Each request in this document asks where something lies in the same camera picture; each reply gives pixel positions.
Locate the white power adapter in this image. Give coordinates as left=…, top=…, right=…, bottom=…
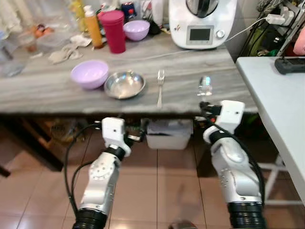
left=265, top=6, right=294, bottom=27

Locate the large lilac plastic bowl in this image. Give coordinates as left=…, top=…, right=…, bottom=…
left=70, top=60, right=110, bottom=91

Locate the yellow bottle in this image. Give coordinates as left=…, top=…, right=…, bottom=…
left=71, top=0, right=87, bottom=21

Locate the grey plastic storage box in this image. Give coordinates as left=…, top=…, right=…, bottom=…
left=145, top=119, right=194, bottom=151

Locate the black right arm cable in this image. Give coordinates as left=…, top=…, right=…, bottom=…
left=213, top=124, right=266, bottom=203

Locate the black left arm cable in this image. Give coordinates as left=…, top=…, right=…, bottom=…
left=63, top=123, right=103, bottom=216

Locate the clear plastic food container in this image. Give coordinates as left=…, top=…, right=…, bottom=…
left=28, top=23, right=73, bottom=53

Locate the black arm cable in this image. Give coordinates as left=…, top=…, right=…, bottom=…
left=63, top=123, right=103, bottom=216
left=213, top=124, right=266, bottom=203

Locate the dark blue mug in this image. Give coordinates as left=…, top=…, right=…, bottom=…
left=121, top=2, right=137, bottom=21

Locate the white power cable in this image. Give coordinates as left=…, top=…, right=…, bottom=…
left=227, top=17, right=268, bottom=44

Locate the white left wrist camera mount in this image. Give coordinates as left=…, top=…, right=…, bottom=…
left=101, top=117, right=126, bottom=149

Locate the white crumpled cloth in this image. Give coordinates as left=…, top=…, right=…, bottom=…
left=47, top=43, right=85, bottom=65

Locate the steel bowl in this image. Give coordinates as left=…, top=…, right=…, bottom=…
left=103, top=70, right=146, bottom=100

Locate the steel fork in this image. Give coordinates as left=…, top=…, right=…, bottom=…
left=156, top=69, right=166, bottom=109

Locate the magenta plastic tumbler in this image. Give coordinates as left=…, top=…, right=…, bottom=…
left=97, top=10, right=127, bottom=54

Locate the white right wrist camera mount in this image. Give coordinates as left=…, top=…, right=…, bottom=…
left=217, top=100, right=245, bottom=135

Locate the small lilac plastic bowl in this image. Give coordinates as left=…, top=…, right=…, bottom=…
left=122, top=20, right=151, bottom=42

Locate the orange squeeze bottle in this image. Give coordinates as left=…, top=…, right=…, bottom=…
left=83, top=5, right=104, bottom=50

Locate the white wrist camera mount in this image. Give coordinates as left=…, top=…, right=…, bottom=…
left=217, top=100, right=245, bottom=135
left=101, top=117, right=126, bottom=149

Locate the white side table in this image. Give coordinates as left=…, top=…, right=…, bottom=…
left=235, top=56, right=305, bottom=207

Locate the white kitchen cooking machine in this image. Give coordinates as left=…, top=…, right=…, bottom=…
left=168, top=0, right=238, bottom=51

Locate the pink round appliance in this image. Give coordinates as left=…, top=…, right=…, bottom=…
left=293, top=26, right=305, bottom=56

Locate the black power strip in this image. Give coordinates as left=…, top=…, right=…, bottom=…
left=274, top=57, right=305, bottom=75

